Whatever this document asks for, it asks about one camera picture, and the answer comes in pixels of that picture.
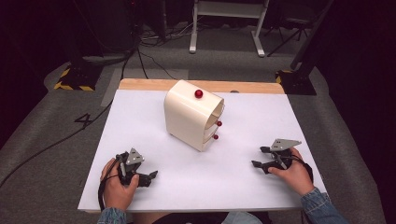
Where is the wooden table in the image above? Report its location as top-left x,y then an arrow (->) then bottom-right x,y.
118,77 -> 286,95

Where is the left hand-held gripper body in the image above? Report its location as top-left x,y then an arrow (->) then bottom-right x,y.
116,147 -> 146,187

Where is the person's right hand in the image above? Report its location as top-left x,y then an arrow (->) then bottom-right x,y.
267,147 -> 316,197

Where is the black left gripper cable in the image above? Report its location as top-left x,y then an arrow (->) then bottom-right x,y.
97,154 -> 123,212

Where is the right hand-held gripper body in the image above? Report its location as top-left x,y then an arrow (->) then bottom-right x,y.
269,138 -> 303,171

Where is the white desk frame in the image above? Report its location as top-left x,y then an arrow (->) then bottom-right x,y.
189,0 -> 271,58

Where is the large dark equipment box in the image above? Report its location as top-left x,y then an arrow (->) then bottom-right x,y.
73,0 -> 142,59

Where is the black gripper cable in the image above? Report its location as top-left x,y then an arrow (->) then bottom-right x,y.
97,154 -> 123,212
290,154 -> 315,184

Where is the black stand base hazard tape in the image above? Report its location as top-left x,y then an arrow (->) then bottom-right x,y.
52,63 -> 101,92
275,69 -> 318,96

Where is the white table mat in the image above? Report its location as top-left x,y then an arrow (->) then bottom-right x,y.
77,89 -> 328,214

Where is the black tripod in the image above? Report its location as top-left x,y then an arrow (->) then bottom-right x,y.
264,10 -> 313,59

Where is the person's lap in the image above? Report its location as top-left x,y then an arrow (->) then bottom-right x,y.
133,211 -> 273,224

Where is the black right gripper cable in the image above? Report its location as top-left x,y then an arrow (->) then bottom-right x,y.
290,154 -> 315,184

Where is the person's left hand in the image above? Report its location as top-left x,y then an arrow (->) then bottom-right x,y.
99,157 -> 140,213

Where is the long black floor cable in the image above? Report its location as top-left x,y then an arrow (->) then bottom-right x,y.
0,50 -> 141,189

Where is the cream mini drawer cabinet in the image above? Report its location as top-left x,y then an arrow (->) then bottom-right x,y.
163,79 -> 225,153

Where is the bundle of floor cables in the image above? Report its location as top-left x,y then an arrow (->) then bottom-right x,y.
139,22 -> 195,49

